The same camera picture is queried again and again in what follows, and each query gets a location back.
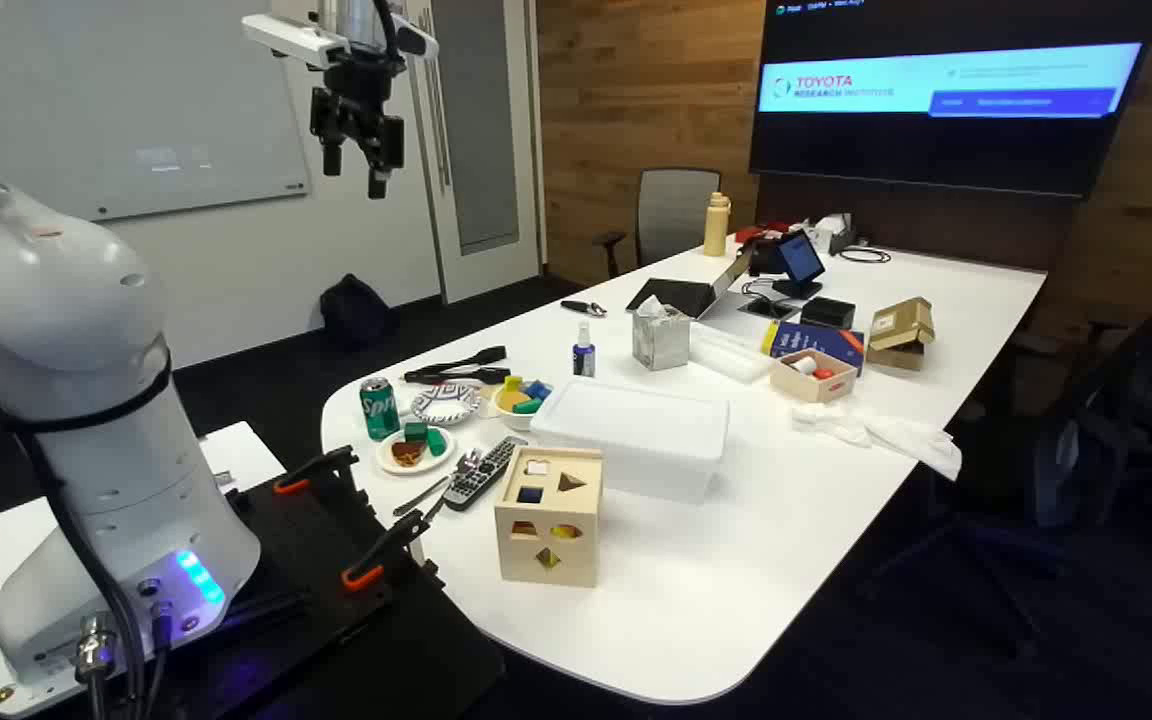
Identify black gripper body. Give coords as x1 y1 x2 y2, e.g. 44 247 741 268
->
313 51 403 152

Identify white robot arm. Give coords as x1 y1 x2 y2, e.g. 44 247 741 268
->
0 182 262 720

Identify whiteboard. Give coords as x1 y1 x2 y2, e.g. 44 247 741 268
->
0 0 309 219

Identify black tongs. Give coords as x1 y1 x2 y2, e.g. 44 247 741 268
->
403 344 508 385

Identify blue patterned paper bowl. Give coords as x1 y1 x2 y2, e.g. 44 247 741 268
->
410 385 483 428

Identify green soda can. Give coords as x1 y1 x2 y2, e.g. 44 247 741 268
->
361 381 399 439

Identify small glue bottle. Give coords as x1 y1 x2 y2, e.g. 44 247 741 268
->
571 320 596 381

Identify green cylinder block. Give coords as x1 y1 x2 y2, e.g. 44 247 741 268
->
399 422 447 458

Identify white plate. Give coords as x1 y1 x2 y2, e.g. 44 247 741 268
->
373 428 457 477

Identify wooden toy steak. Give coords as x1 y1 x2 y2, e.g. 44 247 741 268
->
392 439 423 469

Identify grey tissue box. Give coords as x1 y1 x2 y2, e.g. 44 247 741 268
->
633 295 689 373

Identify yellow bottle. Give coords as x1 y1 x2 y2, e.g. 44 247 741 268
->
700 192 730 257

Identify wooden shape sorter box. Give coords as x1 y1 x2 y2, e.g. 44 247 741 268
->
496 445 602 587

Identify white plastic storage box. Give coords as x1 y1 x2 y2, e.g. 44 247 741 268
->
531 381 727 500

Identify small tablet on stand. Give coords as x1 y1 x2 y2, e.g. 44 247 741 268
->
777 231 822 299

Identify open wooden box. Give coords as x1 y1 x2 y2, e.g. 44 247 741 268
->
869 295 937 369

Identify white plastic bag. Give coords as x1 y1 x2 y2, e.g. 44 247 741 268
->
789 406 963 481

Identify black office chair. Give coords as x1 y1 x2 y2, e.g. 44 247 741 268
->
1023 312 1152 530

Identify wall television screen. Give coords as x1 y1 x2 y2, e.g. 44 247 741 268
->
747 0 1152 200

